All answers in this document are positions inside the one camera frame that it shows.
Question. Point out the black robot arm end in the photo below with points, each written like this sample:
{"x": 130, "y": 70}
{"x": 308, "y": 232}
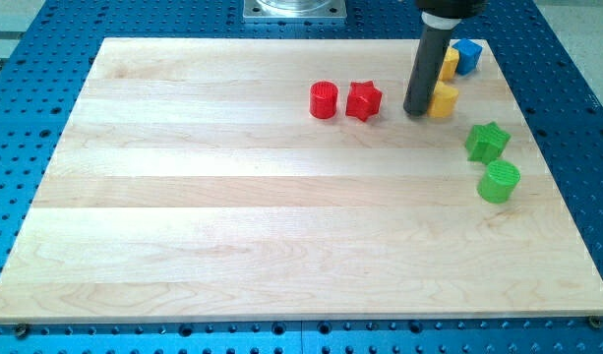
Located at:
{"x": 447, "y": 14}

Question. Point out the red cylinder block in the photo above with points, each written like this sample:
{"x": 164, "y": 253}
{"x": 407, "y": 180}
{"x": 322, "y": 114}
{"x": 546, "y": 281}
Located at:
{"x": 323, "y": 99}

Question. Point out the red star block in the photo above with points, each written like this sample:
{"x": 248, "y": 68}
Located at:
{"x": 363, "y": 100}

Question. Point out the light wooden board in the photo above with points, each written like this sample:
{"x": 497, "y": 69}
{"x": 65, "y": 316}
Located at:
{"x": 192, "y": 184}

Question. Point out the yellow rounded block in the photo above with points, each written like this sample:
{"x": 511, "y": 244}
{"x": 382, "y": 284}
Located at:
{"x": 443, "y": 100}

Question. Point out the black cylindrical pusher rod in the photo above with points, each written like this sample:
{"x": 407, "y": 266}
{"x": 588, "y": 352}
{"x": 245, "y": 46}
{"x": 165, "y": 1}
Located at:
{"x": 426, "y": 69}

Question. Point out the yellow block behind rod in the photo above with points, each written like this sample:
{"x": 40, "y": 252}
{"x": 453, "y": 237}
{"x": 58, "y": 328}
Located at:
{"x": 449, "y": 65}

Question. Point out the green star block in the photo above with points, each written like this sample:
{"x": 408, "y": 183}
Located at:
{"x": 485, "y": 143}

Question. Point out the green cylinder block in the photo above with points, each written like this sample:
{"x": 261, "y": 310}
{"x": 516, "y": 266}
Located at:
{"x": 498, "y": 182}

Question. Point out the blue cube block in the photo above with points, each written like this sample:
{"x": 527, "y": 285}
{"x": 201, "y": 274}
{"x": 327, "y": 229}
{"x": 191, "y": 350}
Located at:
{"x": 469, "y": 53}

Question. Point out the blue perforated metal table plate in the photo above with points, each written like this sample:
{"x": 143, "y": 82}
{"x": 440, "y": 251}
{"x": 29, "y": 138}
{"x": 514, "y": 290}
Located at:
{"x": 41, "y": 80}

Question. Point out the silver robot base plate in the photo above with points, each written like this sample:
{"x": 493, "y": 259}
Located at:
{"x": 281, "y": 10}

